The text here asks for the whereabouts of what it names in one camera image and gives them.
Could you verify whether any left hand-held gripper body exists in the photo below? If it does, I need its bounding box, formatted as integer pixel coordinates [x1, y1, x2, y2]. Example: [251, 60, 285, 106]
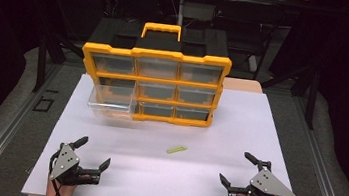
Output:
[46, 141, 105, 190]

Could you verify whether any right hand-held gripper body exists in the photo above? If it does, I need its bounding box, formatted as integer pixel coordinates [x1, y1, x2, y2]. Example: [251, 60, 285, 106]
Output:
[226, 155, 300, 196]

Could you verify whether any clear plastic drawer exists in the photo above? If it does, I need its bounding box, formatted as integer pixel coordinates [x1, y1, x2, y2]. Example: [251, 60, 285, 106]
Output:
[86, 76, 140, 122]

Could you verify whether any small green plastic piece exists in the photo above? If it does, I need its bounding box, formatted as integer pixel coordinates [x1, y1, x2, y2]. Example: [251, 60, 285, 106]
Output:
[166, 143, 189, 157]

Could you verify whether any person's left hand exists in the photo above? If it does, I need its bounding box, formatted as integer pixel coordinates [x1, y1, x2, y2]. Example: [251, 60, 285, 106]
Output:
[50, 168, 101, 193]

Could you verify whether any black metal stand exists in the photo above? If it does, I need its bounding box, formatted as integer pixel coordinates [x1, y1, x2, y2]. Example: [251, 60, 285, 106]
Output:
[30, 25, 86, 98]
[256, 52, 323, 130]

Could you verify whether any yellow and black drawer organizer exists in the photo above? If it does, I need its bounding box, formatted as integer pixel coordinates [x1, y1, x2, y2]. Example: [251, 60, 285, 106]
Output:
[74, 14, 237, 132]

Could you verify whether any black chair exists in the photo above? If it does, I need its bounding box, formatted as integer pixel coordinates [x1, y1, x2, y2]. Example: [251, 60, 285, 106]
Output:
[206, 0, 288, 83]

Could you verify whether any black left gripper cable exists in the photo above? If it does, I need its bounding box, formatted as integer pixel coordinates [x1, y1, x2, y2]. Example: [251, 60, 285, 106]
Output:
[45, 149, 72, 196]

